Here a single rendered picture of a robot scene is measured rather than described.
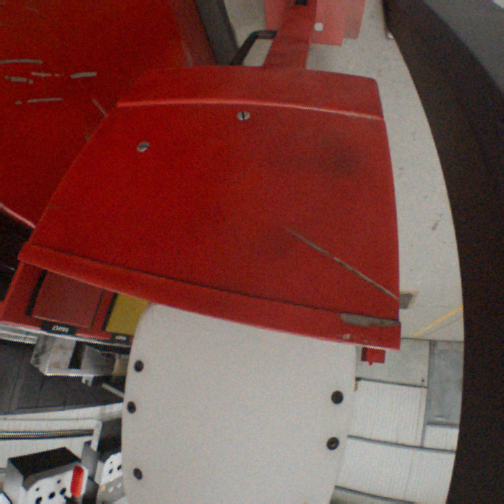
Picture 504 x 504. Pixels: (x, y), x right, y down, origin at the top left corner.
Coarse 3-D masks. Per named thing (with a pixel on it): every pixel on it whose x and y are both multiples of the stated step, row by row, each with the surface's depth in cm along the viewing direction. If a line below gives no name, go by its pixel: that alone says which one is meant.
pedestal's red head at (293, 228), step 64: (128, 128) 11; (192, 128) 11; (256, 128) 10; (320, 128) 10; (384, 128) 10; (64, 192) 10; (128, 192) 9; (192, 192) 9; (256, 192) 9; (320, 192) 9; (384, 192) 8; (64, 256) 8; (128, 256) 8; (192, 256) 8; (256, 256) 8; (320, 256) 8; (384, 256) 7; (0, 320) 8; (256, 320) 7; (320, 320) 7; (384, 320) 7
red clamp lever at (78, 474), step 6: (78, 468) 31; (72, 474) 30; (78, 474) 30; (84, 474) 31; (72, 480) 30; (78, 480) 30; (72, 486) 29; (78, 486) 30; (72, 492) 29; (78, 492) 29; (66, 498) 29; (72, 498) 29
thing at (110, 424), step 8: (104, 416) 46; (112, 416) 49; (120, 416) 51; (96, 424) 45; (104, 424) 45; (112, 424) 48; (120, 424) 50; (96, 432) 44; (104, 432) 45; (112, 432) 47; (120, 432) 50; (96, 440) 43; (104, 440) 45; (112, 440) 47; (120, 440) 50; (96, 448) 42
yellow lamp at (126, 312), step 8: (120, 296) 16; (128, 296) 17; (120, 304) 16; (128, 304) 17; (136, 304) 18; (144, 304) 19; (112, 312) 15; (120, 312) 16; (128, 312) 17; (136, 312) 18; (112, 320) 15; (120, 320) 16; (128, 320) 17; (136, 320) 18; (112, 328) 15; (120, 328) 16; (128, 328) 17
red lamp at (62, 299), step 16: (48, 272) 10; (48, 288) 10; (64, 288) 11; (80, 288) 12; (96, 288) 13; (48, 304) 10; (64, 304) 11; (80, 304) 12; (96, 304) 14; (64, 320) 11; (80, 320) 12
